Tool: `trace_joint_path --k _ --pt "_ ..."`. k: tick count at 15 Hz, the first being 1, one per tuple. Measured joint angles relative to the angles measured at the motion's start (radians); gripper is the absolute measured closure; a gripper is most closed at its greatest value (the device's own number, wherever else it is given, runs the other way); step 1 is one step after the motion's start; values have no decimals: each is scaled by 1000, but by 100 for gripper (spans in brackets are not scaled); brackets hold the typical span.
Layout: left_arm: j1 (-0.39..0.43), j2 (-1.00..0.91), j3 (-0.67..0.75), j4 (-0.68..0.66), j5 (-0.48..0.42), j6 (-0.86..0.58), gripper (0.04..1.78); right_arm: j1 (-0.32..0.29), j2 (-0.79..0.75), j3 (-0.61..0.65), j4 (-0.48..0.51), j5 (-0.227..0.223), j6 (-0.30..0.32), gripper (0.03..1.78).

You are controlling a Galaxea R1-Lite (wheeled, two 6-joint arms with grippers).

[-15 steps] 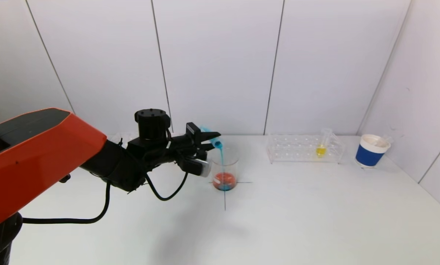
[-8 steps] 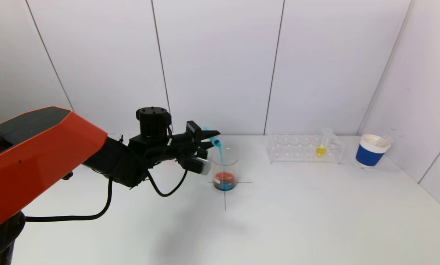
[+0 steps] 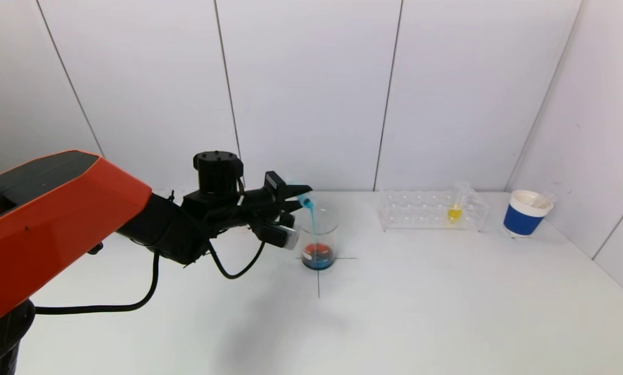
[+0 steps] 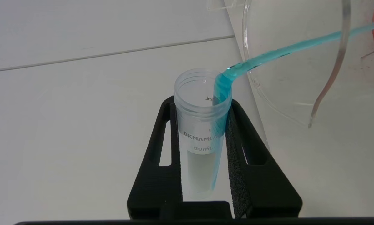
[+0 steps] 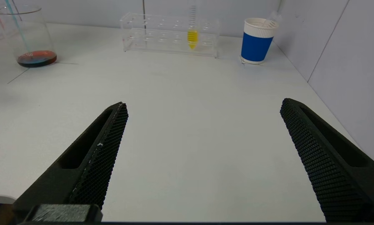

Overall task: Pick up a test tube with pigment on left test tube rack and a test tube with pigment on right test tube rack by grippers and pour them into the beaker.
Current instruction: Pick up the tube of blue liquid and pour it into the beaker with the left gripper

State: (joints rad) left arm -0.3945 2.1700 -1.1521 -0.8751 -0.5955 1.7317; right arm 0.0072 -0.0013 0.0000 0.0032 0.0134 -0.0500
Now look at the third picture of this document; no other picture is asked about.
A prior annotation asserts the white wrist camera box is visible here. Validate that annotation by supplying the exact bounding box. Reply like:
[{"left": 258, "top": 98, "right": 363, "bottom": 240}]
[{"left": 261, "top": 224, "right": 300, "bottom": 251}]

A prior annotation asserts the test tube with blue pigment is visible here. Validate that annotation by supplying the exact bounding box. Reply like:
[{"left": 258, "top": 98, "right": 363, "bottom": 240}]
[{"left": 285, "top": 181, "right": 315, "bottom": 210}]

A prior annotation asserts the test tube with yellow pigment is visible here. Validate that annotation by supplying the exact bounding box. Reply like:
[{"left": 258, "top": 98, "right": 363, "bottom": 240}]
[{"left": 446, "top": 181, "right": 470, "bottom": 223}]

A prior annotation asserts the black looped camera cable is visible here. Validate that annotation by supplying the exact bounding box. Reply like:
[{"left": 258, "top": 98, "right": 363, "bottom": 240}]
[{"left": 207, "top": 229, "right": 266, "bottom": 280}]

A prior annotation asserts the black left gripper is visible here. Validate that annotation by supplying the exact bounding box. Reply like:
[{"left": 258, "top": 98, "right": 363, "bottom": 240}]
[{"left": 241, "top": 170, "right": 313, "bottom": 217}]

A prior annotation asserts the test tube with red pigment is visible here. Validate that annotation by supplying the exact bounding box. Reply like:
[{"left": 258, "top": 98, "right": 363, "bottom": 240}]
[{"left": 530, "top": 191, "right": 556, "bottom": 210}]

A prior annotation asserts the clear glass beaker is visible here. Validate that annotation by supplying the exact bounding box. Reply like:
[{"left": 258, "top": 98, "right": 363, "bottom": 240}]
[{"left": 298, "top": 208, "right": 339, "bottom": 271}]

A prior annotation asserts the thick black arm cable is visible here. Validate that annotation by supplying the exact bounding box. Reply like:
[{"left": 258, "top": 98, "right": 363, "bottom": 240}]
[{"left": 34, "top": 253, "right": 161, "bottom": 315}]

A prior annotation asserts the clear acrylic test tube rack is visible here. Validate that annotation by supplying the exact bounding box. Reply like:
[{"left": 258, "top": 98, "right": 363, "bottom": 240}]
[{"left": 377, "top": 190, "right": 489, "bottom": 233}]

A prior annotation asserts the blue white paper cup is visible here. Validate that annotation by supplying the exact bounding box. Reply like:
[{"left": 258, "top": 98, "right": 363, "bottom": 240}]
[{"left": 502, "top": 190, "right": 553, "bottom": 239}]

